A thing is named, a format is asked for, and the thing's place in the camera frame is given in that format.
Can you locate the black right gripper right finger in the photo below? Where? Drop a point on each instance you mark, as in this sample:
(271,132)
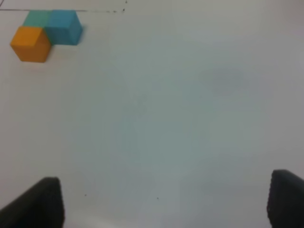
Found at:
(285,205)

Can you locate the orange block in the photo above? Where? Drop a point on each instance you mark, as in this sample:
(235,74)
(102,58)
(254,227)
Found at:
(31,44)

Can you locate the blue block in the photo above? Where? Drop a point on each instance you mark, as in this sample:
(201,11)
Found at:
(63,27)

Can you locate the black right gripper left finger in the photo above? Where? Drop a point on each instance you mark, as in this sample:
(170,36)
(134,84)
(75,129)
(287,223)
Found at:
(41,206)

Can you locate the green block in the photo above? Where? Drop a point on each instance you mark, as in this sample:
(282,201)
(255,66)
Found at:
(37,18)

